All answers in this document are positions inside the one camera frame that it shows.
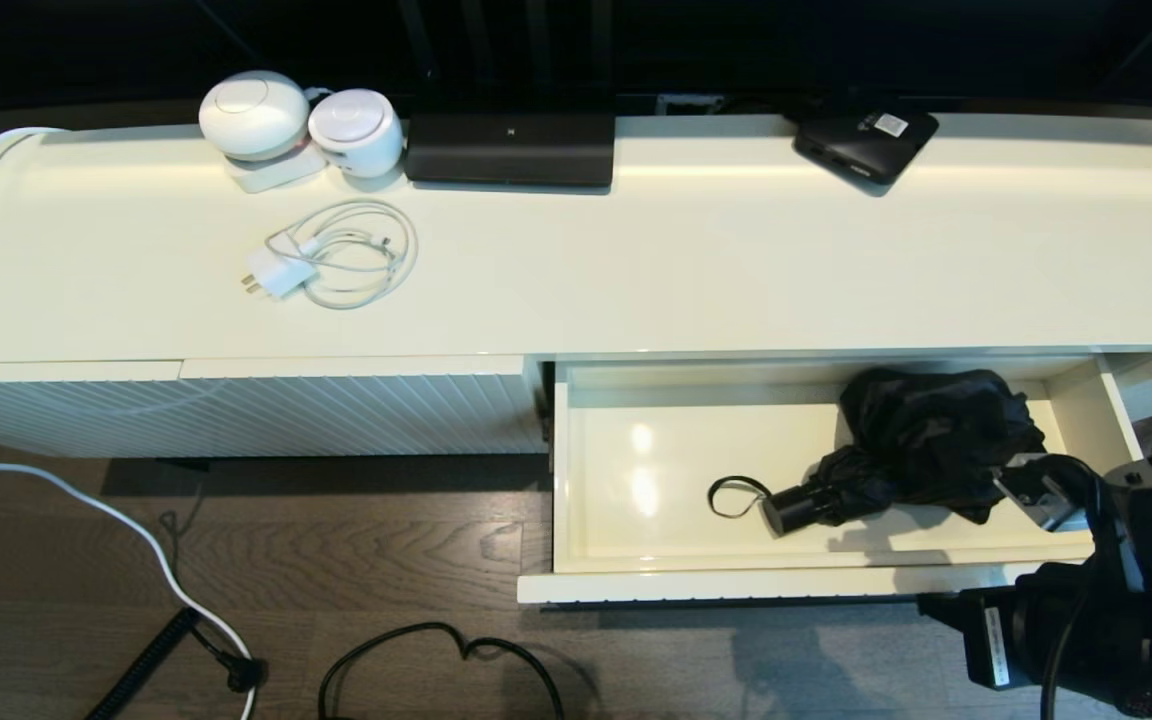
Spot black umbrella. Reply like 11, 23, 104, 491
706, 367, 1047, 538

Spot white fluted drawer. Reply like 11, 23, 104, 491
518, 352, 1147, 606

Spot white sideboard cabinet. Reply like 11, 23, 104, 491
0, 112, 1152, 461

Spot black set-top box with sticker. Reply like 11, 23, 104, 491
793, 103, 940, 194

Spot black rectangular router box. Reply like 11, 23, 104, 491
404, 112, 617, 188

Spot white fluted cabinet front panel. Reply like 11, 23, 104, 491
179, 355, 549, 458

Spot small white round device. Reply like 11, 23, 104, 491
307, 89, 405, 181

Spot white charger plug adapter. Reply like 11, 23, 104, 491
241, 255, 319, 299

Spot white flat device base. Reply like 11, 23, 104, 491
224, 140, 329, 194

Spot large white round device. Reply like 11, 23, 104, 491
198, 70, 311, 163

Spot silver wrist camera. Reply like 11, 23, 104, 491
994, 468, 1087, 534

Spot smooth black power cable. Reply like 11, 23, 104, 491
316, 621, 567, 720

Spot thin white coiled charging cable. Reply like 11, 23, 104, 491
266, 198, 420, 310

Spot black spiral cable with plug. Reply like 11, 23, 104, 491
86, 606, 269, 720

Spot thick white power cable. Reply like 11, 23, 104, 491
0, 127, 259, 720

